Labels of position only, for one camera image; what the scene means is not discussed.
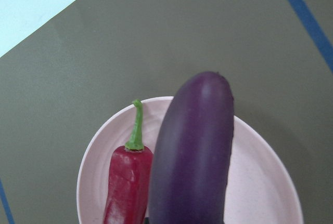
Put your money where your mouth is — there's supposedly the purple eggplant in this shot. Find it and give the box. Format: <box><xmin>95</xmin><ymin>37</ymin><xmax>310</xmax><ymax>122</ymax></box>
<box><xmin>149</xmin><ymin>72</ymin><xmax>234</xmax><ymax>223</ymax></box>

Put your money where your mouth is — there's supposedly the red chili pepper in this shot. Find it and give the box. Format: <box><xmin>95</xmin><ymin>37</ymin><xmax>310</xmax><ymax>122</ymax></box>
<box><xmin>103</xmin><ymin>99</ymin><xmax>153</xmax><ymax>223</ymax></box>

